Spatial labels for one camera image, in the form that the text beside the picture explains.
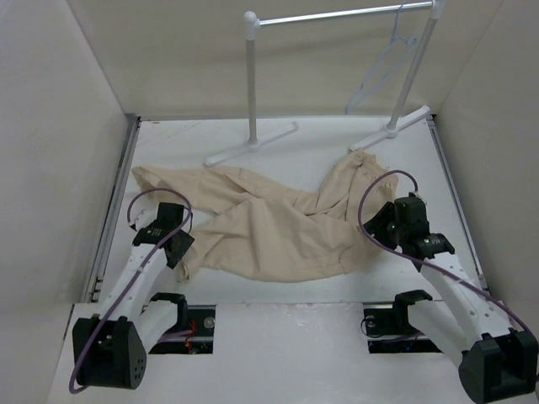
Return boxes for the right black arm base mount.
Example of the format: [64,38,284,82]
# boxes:
[360,304,441,354]

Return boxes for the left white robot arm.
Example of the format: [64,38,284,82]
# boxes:
[68,203,194,394]

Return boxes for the beige trousers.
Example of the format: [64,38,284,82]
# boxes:
[131,149,398,283]

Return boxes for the white clothes rack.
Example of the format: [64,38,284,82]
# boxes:
[204,1,446,167]

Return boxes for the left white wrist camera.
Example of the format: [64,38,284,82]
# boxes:
[128,208,157,231]

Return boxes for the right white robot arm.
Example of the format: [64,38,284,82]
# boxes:
[361,194,538,403]

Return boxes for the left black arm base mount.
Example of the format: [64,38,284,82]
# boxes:
[149,292,216,355]

